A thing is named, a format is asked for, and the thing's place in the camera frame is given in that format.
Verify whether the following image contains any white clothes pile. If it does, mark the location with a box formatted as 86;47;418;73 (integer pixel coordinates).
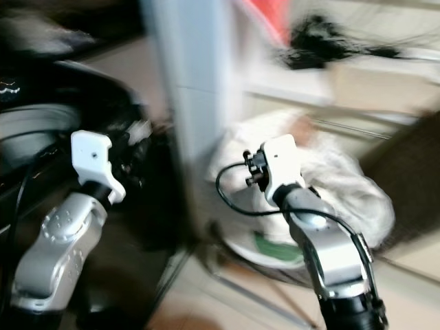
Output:
208;109;397;256

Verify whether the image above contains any black washing machine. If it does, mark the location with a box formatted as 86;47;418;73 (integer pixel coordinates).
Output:
0;0;179;330

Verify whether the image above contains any white pillar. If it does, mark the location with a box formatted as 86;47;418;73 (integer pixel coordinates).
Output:
141;0;238;238

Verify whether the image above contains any white laundry basket green label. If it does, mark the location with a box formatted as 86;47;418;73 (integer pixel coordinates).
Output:
203;223;320;289

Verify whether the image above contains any black object on ledge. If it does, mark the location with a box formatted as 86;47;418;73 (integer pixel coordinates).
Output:
283;15;403;71

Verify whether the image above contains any brown wooden furniture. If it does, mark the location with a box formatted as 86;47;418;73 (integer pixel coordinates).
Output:
357;100;440;256

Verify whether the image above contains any red cloth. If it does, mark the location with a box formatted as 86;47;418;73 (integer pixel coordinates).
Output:
235;0;291;47

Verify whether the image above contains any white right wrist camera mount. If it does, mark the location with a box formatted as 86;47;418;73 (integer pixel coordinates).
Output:
259;134;307;201

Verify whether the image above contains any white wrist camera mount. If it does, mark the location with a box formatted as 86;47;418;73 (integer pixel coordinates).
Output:
259;134;307;201
70;130;127;205

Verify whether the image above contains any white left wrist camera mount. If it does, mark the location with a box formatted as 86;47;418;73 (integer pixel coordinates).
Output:
70;130;127;205

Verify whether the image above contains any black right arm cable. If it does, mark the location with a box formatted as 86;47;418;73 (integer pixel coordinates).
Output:
214;162;380;296

